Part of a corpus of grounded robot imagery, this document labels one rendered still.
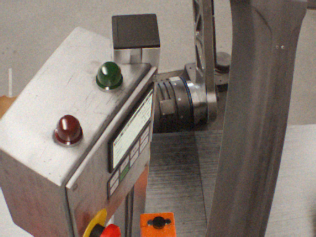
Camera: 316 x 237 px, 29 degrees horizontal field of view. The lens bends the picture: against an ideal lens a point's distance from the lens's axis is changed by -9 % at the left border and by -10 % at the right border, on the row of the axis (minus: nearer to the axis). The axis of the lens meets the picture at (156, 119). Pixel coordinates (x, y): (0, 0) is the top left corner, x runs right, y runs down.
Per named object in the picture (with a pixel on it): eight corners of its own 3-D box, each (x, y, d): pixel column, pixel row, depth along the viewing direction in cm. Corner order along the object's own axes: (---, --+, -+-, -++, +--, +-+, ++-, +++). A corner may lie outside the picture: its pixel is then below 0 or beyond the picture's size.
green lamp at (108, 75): (90, 86, 61) (90, 70, 59) (105, 67, 62) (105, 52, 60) (113, 97, 60) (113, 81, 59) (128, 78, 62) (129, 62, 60)
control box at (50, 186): (12, 223, 72) (-17, 139, 57) (81, 125, 81) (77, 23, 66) (81, 266, 70) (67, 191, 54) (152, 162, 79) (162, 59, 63)
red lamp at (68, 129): (50, 139, 57) (48, 124, 55) (65, 118, 59) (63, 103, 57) (73, 152, 57) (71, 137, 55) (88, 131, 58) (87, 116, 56)
